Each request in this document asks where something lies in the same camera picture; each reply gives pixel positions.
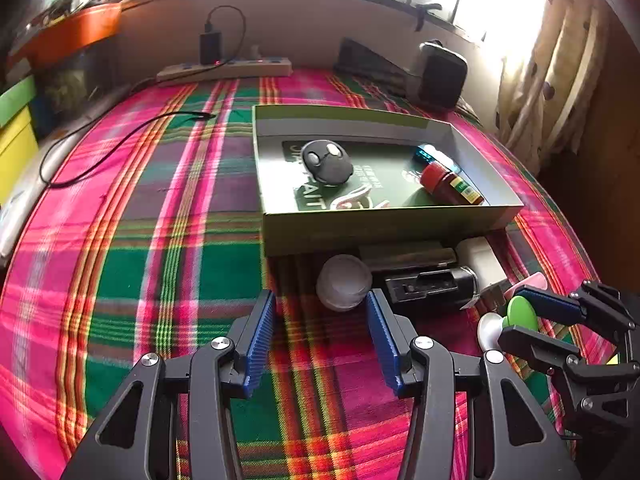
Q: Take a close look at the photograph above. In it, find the blue transparent plastic case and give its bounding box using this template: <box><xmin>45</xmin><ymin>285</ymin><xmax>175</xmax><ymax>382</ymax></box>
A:
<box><xmin>413</xmin><ymin>144</ymin><xmax>460</xmax><ymax>172</ymax></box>

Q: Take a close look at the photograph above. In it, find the grey small fan heater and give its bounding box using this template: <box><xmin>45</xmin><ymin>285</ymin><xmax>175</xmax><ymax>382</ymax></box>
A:
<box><xmin>406</xmin><ymin>40</ymin><xmax>469</xmax><ymax>110</ymax></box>

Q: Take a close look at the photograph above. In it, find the yellow green box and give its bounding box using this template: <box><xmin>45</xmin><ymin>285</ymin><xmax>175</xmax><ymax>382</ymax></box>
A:
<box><xmin>0</xmin><ymin>76</ymin><xmax>38</xmax><ymax>206</ymax></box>

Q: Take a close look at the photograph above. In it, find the pink white clip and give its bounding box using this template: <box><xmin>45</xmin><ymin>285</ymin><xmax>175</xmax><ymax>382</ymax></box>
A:
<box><xmin>330</xmin><ymin>184</ymin><xmax>390</xmax><ymax>210</ymax></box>

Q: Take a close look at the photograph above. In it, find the white round lid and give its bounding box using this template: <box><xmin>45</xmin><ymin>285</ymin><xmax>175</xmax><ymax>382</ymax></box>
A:
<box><xmin>316</xmin><ymin>255</ymin><xmax>372</xmax><ymax>312</ymax></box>

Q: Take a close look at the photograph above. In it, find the green cardboard tray box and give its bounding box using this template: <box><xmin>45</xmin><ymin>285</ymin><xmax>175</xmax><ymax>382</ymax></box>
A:
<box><xmin>253</xmin><ymin>105</ymin><xmax>523</xmax><ymax>257</ymax></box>

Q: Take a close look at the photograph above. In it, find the green top white knob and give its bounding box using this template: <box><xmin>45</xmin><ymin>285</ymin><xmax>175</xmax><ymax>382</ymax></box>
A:
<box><xmin>476</xmin><ymin>296</ymin><xmax>538</xmax><ymax>352</ymax></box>

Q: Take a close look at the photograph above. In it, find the white power strip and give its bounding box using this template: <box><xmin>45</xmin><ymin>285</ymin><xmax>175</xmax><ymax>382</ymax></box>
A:
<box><xmin>155</xmin><ymin>58</ymin><xmax>293</xmax><ymax>86</ymax></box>

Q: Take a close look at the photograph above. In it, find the black round disc gadget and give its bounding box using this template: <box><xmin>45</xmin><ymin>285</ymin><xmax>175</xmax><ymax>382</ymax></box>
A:
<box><xmin>300</xmin><ymin>140</ymin><xmax>354</xmax><ymax>186</ymax></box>

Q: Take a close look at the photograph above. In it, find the black rectangular device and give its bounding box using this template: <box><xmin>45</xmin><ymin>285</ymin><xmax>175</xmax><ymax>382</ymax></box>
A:
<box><xmin>384</xmin><ymin>266</ymin><xmax>480</xmax><ymax>309</ymax></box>

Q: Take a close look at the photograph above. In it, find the plaid pink green tablecloth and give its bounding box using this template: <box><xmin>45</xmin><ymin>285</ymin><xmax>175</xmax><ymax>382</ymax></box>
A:
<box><xmin>0</xmin><ymin>67</ymin><xmax>616</xmax><ymax>480</ymax></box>

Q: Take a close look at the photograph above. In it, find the black charger adapter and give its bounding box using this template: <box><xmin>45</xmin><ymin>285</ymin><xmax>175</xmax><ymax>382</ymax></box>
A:
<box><xmin>200</xmin><ymin>32</ymin><xmax>222</xmax><ymax>66</ymax></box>

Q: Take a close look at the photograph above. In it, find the black folded item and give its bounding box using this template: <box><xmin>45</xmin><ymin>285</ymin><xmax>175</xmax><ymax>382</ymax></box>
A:
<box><xmin>333</xmin><ymin>38</ymin><xmax>407</xmax><ymax>96</ymax></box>

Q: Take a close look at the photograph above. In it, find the red cap spice bottle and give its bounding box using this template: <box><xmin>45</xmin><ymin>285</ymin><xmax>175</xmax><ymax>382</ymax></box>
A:
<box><xmin>420</xmin><ymin>162</ymin><xmax>485</xmax><ymax>206</ymax></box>

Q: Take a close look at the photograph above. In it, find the black charging cable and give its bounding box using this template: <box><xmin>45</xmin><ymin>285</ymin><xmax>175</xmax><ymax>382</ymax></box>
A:
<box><xmin>38</xmin><ymin>4</ymin><xmax>249</xmax><ymax>190</ymax></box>

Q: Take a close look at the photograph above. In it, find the white small charger block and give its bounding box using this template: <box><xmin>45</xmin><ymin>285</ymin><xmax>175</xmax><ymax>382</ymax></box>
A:
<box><xmin>454</xmin><ymin>236</ymin><xmax>506</xmax><ymax>292</ymax></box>

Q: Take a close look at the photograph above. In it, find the cream patterned curtain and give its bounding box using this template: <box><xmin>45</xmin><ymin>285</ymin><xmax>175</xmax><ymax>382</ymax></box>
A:
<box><xmin>497</xmin><ymin>0</ymin><xmax>608</xmax><ymax>174</ymax></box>

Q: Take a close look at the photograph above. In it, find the orange tray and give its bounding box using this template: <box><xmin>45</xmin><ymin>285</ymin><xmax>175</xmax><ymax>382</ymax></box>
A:
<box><xmin>6</xmin><ymin>3</ymin><xmax>122</xmax><ymax>70</ymax></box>

